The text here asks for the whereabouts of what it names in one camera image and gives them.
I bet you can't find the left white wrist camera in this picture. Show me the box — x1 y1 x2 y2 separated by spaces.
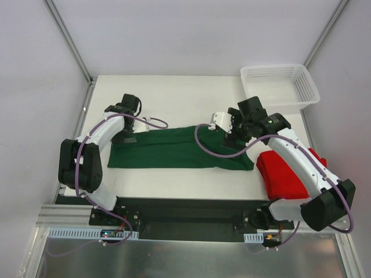
133 117 151 133

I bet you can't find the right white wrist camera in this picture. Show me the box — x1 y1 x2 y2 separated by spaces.
208 112 232 134

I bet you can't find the white plastic basket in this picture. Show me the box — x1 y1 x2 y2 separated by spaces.
240 64 320 114

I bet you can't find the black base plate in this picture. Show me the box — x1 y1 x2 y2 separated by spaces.
89 197 294 242

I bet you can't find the left white cable duct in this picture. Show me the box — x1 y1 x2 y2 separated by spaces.
48 228 139 240

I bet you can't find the aluminium frame rail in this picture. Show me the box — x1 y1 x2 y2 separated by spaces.
36 203 348 232

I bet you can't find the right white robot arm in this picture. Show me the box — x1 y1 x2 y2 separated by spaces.
213 97 355 233

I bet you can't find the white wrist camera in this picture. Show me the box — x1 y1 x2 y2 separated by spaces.
208 112 232 134
133 117 151 133

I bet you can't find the white cable duct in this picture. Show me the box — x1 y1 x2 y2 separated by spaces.
48 228 139 240
243 232 264 244

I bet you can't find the green t shirt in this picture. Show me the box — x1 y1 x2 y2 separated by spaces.
107 126 254 171

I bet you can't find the right white cable duct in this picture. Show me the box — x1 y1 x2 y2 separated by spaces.
243 232 264 244

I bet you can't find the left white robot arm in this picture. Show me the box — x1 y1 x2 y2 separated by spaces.
58 94 141 225

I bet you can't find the red folded t shirt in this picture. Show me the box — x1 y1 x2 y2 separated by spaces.
256 151 310 200

